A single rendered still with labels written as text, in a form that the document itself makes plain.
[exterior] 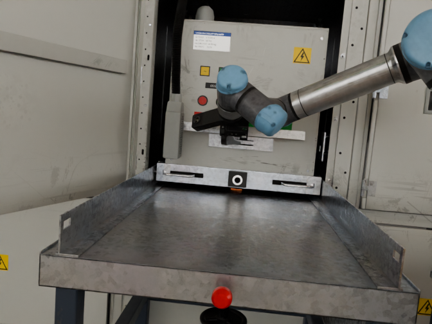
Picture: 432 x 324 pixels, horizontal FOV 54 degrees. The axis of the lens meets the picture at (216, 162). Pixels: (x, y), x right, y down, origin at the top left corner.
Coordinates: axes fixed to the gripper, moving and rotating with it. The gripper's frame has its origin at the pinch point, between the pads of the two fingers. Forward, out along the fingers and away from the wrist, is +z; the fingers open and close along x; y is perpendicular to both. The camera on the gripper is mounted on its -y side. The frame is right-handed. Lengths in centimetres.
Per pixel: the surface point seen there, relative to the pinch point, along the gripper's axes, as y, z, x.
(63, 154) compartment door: -41.1, -18.3, -17.1
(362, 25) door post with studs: 39, -18, 34
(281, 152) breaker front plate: 18.8, 6.1, 0.5
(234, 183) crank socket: 4.5, 8.2, -10.8
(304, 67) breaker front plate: 23.3, -7.7, 24.4
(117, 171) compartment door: -32.7, 3.3, -12.1
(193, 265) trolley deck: 0, -48, -47
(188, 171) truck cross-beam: -11.3, 9.4, -7.6
